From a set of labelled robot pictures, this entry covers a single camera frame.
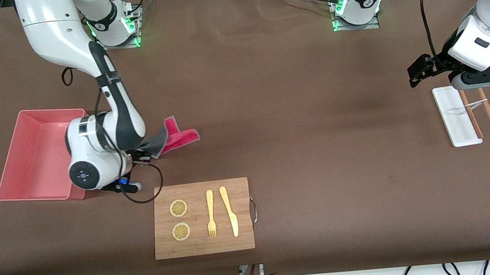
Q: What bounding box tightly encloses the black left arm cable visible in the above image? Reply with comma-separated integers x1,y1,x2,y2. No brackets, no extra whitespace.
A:
420,0,452,72

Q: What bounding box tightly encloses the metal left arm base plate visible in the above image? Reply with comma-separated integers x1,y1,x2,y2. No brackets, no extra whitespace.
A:
329,0,381,34

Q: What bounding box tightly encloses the small metal bracket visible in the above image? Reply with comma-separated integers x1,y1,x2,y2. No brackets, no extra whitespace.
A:
238,263,265,275

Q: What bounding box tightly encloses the pink plastic bin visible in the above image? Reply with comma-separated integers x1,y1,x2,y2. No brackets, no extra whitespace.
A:
0,104,97,209

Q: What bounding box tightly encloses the yellow plastic fork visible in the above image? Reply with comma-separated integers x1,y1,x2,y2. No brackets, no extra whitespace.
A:
204,190,219,239

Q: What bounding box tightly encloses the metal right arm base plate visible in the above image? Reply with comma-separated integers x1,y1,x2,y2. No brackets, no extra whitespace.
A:
90,3,144,53

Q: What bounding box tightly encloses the metal cutting board handle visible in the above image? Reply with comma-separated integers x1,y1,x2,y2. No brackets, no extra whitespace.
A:
248,194,260,227

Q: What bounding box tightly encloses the pink and grey cloth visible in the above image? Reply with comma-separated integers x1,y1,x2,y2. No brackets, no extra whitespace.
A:
138,113,202,160

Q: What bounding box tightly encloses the bamboo cutting board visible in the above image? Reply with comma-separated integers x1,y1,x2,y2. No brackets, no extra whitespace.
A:
148,177,256,260

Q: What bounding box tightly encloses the yellow plastic knife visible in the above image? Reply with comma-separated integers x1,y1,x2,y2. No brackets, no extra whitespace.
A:
219,185,240,239

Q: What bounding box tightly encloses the white string between rods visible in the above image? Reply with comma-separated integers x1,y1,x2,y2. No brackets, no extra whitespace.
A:
463,98,490,111

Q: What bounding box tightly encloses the yellow lemon slice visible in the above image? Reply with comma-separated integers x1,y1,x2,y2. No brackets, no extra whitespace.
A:
169,199,189,218
171,222,192,242

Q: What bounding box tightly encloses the white rack base tray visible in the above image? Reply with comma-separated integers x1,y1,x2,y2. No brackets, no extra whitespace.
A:
431,82,485,150

